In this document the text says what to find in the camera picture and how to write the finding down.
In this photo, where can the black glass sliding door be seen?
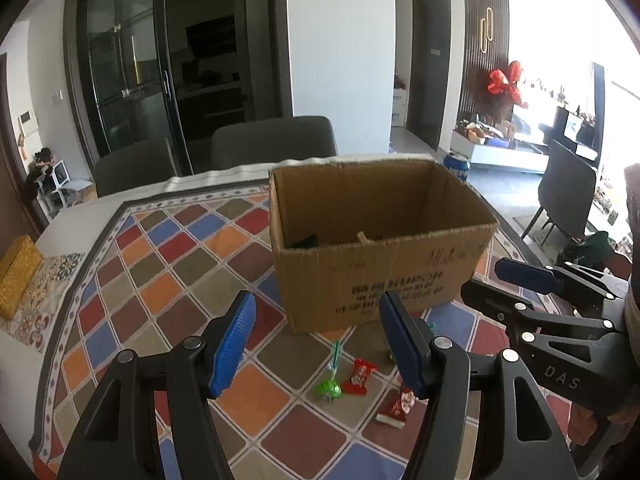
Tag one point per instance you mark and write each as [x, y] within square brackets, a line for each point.
[130, 70]

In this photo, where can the dark side chair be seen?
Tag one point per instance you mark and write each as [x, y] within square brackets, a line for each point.
[567, 190]

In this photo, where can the white intercom panel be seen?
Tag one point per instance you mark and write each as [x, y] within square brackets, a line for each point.
[28, 122]

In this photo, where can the gold wall ornament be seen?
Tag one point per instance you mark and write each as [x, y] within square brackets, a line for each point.
[486, 30]

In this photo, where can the red and white candy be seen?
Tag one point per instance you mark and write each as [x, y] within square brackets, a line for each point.
[395, 407]

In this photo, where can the dark green snack packet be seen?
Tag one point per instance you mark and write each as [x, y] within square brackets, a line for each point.
[305, 241]

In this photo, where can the red wrapped candy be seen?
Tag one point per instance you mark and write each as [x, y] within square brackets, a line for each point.
[357, 377]

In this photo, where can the white low cabinet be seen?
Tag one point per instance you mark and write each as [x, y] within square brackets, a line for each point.
[500, 155]

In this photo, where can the grey dining chair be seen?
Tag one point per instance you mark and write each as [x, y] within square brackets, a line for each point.
[132, 170]
[275, 142]

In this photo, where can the gold tissue box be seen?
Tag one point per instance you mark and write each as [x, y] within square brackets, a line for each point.
[17, 275]

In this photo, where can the brown cardboard box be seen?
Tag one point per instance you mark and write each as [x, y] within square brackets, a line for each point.
[380, 275]

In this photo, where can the checkered colourful tablecloth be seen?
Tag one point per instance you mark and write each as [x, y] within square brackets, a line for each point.
[190, 270]

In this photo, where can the dark green bag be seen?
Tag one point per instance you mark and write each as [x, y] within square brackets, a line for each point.
[587, 250]

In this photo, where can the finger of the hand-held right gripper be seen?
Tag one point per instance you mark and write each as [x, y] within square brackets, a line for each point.
[490, 300]
[525, 275]

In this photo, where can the white shelf with black bag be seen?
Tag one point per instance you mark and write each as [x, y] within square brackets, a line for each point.
[55, 180]

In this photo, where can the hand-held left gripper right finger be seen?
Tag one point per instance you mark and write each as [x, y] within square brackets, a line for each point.
[400, 345]

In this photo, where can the small white cabinet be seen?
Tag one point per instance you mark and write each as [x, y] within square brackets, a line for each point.
[398, 107]

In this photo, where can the patterned placemat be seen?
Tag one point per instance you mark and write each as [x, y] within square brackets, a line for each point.
[45, 290]

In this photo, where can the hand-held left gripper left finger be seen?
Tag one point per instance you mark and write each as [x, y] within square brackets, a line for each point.
[232, 345]

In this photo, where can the blue drink can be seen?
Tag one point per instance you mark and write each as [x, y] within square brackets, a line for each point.
[456, 167]

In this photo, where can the dark interior door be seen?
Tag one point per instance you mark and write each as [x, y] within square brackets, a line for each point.
[427, 70]

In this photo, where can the red bow decoration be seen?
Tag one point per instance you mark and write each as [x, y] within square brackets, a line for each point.
[505, 82]

